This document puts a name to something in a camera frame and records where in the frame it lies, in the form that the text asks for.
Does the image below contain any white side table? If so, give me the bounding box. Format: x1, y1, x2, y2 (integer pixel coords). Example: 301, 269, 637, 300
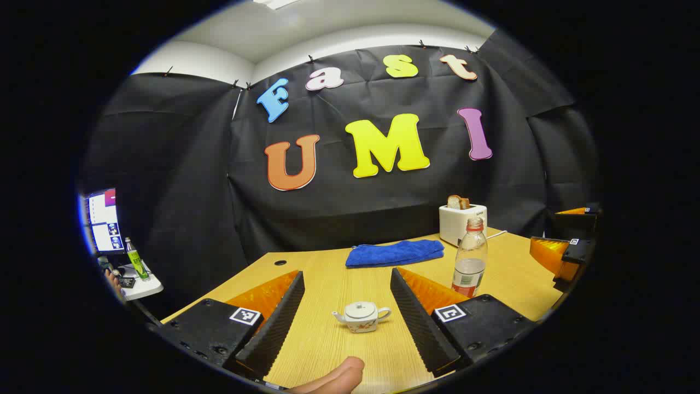
107, 262, 164, 302

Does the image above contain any computer monitor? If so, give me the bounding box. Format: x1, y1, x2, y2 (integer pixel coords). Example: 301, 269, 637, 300
82, 188, 126, 255

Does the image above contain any white toaster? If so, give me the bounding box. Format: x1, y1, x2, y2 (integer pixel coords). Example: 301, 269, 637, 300
439, 204, 488, 248

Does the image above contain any blue towel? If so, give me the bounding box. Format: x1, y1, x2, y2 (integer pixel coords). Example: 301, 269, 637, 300
345, 240, 445, 269

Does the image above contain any white floral teacup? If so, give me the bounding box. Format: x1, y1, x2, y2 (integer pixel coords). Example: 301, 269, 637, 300
332, 302, 392, 334

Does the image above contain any green drink bottle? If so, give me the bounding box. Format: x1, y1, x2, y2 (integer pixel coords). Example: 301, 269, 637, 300
124, 237, 149, 280

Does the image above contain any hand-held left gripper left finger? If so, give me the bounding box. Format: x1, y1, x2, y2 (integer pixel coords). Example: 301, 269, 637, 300
155, 270, 306, 384

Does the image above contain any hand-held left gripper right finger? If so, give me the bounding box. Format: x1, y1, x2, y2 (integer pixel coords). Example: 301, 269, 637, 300
390, 267, 539, 378

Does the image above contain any clear plastic water bottle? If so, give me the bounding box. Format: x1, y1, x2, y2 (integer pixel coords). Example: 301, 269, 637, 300
452, 217, 488, 299

